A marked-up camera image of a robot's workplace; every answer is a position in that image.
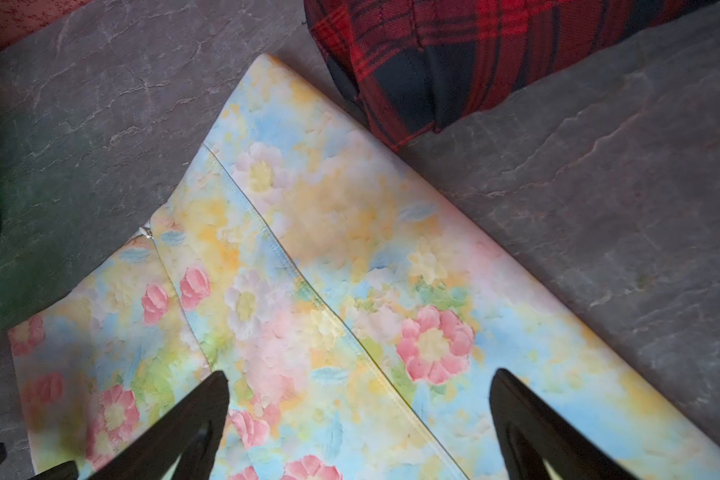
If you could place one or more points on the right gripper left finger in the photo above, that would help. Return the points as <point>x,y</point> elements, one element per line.
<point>184,442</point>

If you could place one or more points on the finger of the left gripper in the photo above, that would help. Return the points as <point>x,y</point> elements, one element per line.
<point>65,471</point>

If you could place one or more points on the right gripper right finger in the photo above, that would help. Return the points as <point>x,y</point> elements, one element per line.
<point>536,442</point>

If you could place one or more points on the pastel floral skirt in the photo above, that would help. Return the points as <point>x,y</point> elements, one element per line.
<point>358,316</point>

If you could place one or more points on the red plaid skirt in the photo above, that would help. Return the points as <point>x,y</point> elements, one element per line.
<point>414,66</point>

